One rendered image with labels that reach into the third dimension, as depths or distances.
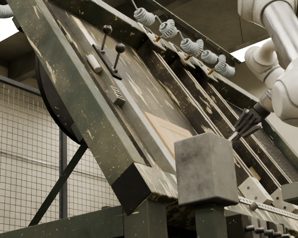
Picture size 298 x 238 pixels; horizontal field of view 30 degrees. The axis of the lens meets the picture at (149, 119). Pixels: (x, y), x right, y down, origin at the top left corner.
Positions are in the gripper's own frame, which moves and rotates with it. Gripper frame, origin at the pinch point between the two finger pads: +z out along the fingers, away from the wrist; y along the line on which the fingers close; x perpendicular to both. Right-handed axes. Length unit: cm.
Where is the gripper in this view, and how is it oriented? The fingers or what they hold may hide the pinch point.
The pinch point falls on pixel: (232, 138)
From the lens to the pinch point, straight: 257.0
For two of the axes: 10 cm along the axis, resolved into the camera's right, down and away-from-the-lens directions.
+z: -6.5, 7.0, 2.9
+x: -6.0, -2.6, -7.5
